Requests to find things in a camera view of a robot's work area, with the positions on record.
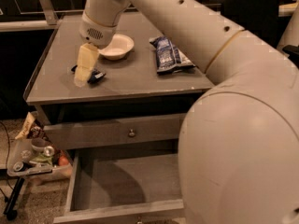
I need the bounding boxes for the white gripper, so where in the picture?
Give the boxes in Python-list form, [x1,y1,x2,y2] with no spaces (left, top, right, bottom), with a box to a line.
[74,12,117,87]

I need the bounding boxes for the dark blue rxbar wrapper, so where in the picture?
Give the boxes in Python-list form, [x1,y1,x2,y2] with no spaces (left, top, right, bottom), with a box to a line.
[71,65,106,85]

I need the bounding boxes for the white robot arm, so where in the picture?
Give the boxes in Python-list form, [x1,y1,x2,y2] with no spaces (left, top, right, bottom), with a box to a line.
[79,0,299,224]

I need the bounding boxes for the grey wooden drawer cabinet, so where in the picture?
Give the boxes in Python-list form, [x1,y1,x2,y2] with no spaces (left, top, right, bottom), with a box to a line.
[23,10,216,224]

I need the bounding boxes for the round metal drawer knob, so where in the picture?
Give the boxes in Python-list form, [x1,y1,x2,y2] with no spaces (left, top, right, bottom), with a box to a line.
[128,129,136,137]

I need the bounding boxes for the grey top drawer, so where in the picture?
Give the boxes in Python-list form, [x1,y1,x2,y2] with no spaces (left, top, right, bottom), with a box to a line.
[45,113,185,149]

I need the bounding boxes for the open grey middle drawer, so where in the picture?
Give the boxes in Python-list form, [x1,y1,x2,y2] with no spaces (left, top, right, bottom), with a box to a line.
[54,140,183,224]

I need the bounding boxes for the white paper bowl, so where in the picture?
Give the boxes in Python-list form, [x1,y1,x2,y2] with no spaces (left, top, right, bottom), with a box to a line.
[99,35,135,61]

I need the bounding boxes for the metal railing bar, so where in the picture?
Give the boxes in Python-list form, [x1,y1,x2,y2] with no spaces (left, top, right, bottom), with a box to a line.
[0,2,298,32]

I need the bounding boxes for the blue white chip bag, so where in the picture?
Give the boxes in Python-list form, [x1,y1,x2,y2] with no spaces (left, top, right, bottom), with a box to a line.
[149,36,195,75]

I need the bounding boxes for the yellow snack bag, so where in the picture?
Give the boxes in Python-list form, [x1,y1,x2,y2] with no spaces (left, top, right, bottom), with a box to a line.
[15,112,36,140]

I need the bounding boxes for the silver can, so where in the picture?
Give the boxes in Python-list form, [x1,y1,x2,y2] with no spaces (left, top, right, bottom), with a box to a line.
[43,146,55,157]

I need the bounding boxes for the red apple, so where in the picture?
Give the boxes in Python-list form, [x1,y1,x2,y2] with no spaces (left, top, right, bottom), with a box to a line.
[58,156,69,166]

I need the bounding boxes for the clear plastic bin of items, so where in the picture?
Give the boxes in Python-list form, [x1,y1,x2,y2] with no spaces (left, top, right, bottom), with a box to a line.
[7,139,72,182]

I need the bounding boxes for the black office chair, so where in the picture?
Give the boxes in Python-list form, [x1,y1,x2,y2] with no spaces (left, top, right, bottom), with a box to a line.
[220,0,299,61]

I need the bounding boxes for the black folding stand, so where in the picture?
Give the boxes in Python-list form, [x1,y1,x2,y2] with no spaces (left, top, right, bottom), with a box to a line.
[4,177,24,221]

